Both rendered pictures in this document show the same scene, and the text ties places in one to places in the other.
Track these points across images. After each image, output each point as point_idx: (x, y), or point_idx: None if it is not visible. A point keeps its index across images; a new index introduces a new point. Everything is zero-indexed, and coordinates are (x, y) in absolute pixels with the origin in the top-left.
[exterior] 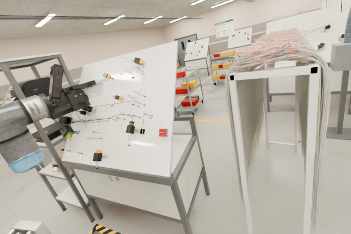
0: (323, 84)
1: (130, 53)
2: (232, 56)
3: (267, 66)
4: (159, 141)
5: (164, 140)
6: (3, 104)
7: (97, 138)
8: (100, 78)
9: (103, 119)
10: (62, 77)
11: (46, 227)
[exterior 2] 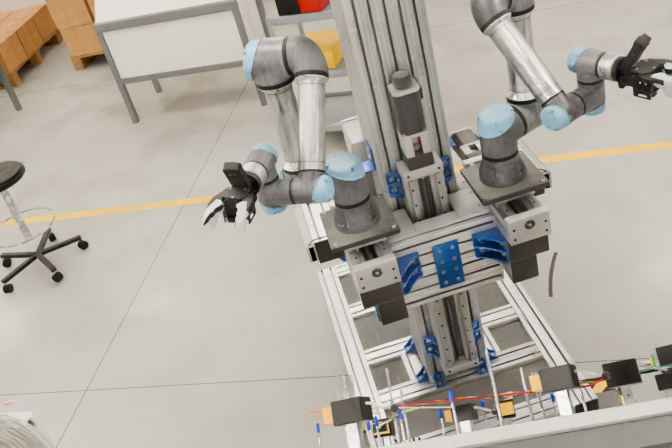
0: None
1: (457, 434)
2: (0, 391)
3: None
4: None
5: None
6: (252, 155)
7: (542, 413)
8: (205, 214)
9: (529, 408)
10: (226, 177)
11: (356, 279)
